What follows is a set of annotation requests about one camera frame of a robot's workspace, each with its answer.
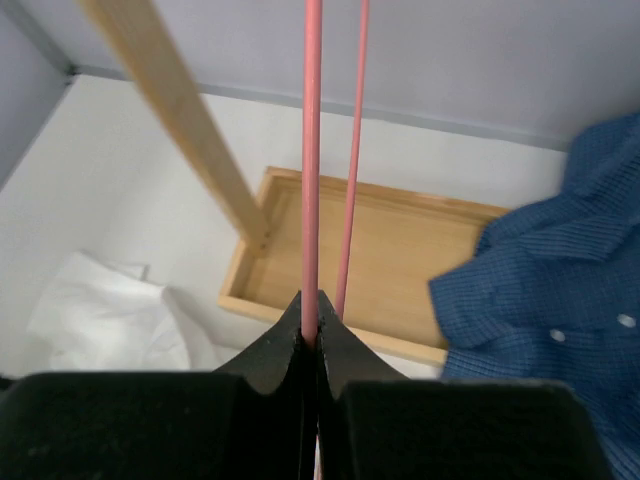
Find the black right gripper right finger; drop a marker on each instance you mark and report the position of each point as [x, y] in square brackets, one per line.
[342, 357]

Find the white shirt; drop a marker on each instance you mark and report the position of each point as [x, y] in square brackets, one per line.
[106, 316]

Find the pink wire hanger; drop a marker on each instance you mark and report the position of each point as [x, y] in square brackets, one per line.
[311, 164]

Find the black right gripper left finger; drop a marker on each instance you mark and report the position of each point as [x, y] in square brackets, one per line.
[265, 362]

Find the blue checkered shirt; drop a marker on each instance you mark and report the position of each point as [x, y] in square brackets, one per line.
[552, 291]

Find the wooden clothes rack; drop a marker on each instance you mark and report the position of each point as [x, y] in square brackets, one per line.
[400, 240]

